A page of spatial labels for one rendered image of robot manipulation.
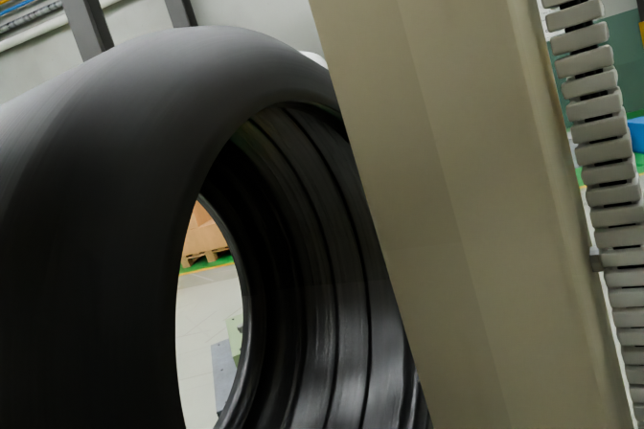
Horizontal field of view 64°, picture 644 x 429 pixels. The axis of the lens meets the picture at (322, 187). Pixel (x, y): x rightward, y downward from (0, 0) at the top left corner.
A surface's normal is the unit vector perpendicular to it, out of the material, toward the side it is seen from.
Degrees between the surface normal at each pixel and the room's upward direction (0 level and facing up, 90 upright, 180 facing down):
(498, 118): 90
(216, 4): 90
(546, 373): 90
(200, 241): 90
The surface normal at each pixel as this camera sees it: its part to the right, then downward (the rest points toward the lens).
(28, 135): -0.29, -0.57
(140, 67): 0.22, -0.68
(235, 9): -0.26, 0.22
